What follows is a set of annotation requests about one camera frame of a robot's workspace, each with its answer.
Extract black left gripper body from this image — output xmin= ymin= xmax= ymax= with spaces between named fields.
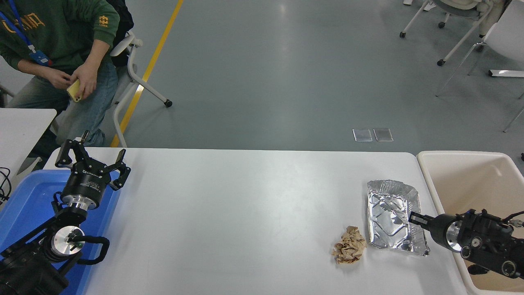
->
xmin=61 ymin=159 xmax=112 ymax=202

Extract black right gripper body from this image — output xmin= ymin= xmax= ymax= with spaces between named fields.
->
xmin=428 ymin=214 xmax=456 ymax=250

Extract silver foil tray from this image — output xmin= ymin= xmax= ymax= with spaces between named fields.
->
xmin=367 ymin=179 xmax=430 ymax=256

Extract yellow phone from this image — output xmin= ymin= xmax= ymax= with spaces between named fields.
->
xmin=67 ymin=79 xmax=83 ymax=102

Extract tan paper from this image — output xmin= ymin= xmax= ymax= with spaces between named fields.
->
xmin=332 ymin=226 xmax=368 ymax=265

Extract person's left hand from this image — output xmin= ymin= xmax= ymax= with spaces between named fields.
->
xmin=72 ymin=61 xmax=98 ymax=101

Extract person's right hand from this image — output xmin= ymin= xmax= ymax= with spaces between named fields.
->
xmin=43 ymin=70 xmax=72 ymax=90

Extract large pale plastic bin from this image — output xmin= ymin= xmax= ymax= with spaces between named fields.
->
xmin=416 ymin=151 xmax=524 ymax=295

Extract white side table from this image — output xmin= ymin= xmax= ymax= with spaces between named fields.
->
xmin=0 ymin=108 xmax=57 ymax=185

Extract blue plastic tray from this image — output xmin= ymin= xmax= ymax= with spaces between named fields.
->
xmin=0 ymin=169 xmax=122 ymax=295

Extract white chair on casters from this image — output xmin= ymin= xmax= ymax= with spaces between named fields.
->
xmin=110 ymin=32 xmax=173 ymax=148

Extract black bag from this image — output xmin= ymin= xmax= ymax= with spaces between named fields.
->
xmin=107 ymin=0 xmax=135 ymax=68

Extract white chair thin legs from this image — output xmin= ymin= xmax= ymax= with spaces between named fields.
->
xmin=435 ymin=0 xmax=524 ymax=133

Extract grey seat rolling chair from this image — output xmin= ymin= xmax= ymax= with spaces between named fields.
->
xmin=400 ymin=0 xmax=512 ymax=67

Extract black cable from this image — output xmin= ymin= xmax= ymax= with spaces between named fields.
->
xmin=0 ymin=167 xmax=12 ymax=204

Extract blue lanyard with badge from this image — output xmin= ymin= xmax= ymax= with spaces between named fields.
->
xmin=0 ymin=0 xmax=52 ymax=67

